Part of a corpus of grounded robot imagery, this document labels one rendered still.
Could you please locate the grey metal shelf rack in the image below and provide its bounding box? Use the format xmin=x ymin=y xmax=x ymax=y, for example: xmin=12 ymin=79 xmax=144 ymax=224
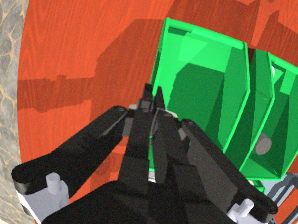
xmin=149 ymin=171 xmax=298 ymax=224

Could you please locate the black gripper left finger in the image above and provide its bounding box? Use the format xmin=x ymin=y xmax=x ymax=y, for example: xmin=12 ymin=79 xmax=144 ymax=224
xmin=11 ymin=83 xmax=154 ymax=224

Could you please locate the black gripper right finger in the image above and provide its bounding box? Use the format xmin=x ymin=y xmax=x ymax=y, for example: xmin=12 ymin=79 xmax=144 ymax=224
xmin=149 ymin=86 xmax=278 ymax=224

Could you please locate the green bin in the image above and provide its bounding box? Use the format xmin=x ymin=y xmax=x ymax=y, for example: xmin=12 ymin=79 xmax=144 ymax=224
xmin=225 ymin=49 xmax=298 ymax=181
xmin=150 ymin=18 xmax=250 ymax=153
xmin=248 ymin=180 xmax=266 ymax=194

